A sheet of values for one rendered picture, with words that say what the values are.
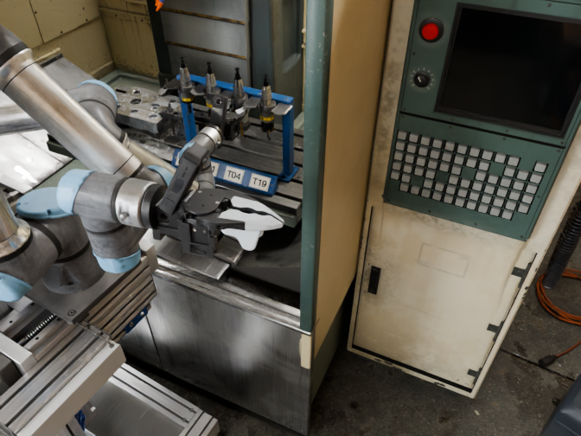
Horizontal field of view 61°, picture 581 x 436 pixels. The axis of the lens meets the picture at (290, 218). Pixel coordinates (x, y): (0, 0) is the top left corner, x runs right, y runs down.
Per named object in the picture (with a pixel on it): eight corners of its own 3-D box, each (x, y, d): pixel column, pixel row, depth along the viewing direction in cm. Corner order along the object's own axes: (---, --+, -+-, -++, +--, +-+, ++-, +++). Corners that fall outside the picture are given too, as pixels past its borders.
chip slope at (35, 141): (47, 209, 221) (27, 162, 204) (-56, 172, 242) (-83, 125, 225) (165, 117, 281) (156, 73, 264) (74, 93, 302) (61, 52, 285)
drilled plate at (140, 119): (158, 133, 209) (156, 123, 205) (104, 118, 218) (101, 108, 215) (188, 109, 224) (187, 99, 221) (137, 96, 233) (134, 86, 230)
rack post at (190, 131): (192, 155, 204) (181, 89, 184) (181, 152, 205) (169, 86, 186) (205, 143, 211) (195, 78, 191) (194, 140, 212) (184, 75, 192)
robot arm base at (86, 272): (73, 303, 114) (59, 274, 107) (28, 278, 119) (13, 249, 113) (120, 261, 123) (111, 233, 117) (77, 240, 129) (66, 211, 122)
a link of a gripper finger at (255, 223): (282, 249, 75) (225, 237, 77) (283, 217, 72) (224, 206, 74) (276, 261, 73) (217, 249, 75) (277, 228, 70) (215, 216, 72)
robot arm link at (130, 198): (137, 169, 80) (109, 195, 73) (163, 174, 79) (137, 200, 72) (143, 208, 84) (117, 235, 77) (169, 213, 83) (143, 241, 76)
